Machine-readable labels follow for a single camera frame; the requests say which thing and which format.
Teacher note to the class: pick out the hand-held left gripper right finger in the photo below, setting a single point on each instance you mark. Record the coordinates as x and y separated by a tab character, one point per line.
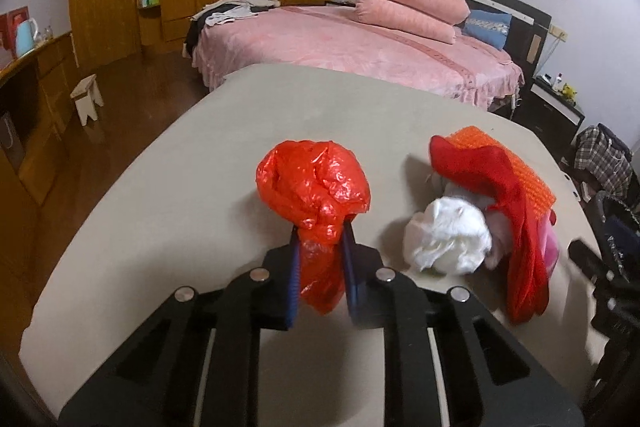
350	287

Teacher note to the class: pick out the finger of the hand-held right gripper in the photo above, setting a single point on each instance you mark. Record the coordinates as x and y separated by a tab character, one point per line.
585	257

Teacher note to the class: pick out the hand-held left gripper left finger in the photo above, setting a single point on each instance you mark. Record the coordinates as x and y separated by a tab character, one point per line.
295	277

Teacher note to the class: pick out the pink cloth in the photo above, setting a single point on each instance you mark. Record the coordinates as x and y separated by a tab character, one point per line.
552	252

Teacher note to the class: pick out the red plastic bag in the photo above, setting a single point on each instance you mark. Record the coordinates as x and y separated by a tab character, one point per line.
310	182

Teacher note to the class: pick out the white plastic bag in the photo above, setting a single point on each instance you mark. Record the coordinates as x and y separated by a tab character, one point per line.
445	232

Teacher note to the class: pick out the red cloth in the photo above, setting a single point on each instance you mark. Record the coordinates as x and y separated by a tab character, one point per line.
480	167

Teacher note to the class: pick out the plaid clothing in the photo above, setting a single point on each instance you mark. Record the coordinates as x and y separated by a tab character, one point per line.
600	157

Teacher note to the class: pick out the black white nightstand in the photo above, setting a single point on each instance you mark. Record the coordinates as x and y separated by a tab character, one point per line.
550	112

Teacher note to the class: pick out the yellow toy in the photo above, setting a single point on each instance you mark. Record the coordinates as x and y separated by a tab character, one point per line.
569	92

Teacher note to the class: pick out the white bottle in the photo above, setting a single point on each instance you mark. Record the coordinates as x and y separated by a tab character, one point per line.
558	82

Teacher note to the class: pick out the bed with pink bedspread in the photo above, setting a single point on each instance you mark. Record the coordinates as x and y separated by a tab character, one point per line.
325	47

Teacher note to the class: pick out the black bed headboard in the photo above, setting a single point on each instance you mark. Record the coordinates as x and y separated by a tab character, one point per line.
525	17

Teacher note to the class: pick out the blue cushion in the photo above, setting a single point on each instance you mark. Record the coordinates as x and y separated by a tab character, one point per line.
487	29

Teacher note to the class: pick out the dark clothes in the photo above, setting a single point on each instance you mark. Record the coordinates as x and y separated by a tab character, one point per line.
192	37

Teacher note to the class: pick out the pale clothes pile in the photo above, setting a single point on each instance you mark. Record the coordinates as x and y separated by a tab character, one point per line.
235	9

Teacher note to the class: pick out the small white stool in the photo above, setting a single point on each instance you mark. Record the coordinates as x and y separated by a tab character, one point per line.
86	97

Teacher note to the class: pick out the wooden sideboard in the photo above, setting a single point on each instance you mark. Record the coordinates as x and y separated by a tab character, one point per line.
50	72

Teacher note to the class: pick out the wooden door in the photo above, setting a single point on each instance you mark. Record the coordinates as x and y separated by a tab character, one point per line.
100	7

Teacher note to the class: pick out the glass cups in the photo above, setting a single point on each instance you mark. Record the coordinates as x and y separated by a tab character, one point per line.
45	34

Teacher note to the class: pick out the light blue kettle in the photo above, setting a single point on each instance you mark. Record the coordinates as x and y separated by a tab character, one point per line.
25	38

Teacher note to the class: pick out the red box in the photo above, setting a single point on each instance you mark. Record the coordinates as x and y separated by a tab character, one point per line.
10	32

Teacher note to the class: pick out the wall socket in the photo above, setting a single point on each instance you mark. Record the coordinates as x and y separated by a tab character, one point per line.
559	33

